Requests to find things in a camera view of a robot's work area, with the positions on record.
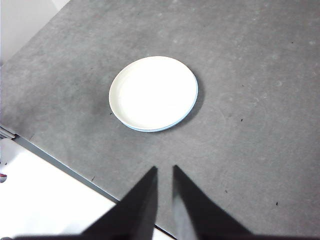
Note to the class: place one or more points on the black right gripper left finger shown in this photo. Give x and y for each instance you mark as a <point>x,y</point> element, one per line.
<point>137,212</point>

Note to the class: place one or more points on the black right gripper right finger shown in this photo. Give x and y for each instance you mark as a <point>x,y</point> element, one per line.
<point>200,217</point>

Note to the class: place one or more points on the blue round plate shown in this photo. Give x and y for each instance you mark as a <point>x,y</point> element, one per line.
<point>196,100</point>

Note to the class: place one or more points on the white round plate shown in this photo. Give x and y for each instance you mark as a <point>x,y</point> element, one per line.
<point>152,92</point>

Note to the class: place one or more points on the small red object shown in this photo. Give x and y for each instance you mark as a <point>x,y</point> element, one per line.
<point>2,178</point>

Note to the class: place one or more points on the grey metal frame bar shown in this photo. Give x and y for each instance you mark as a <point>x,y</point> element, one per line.
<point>6,132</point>

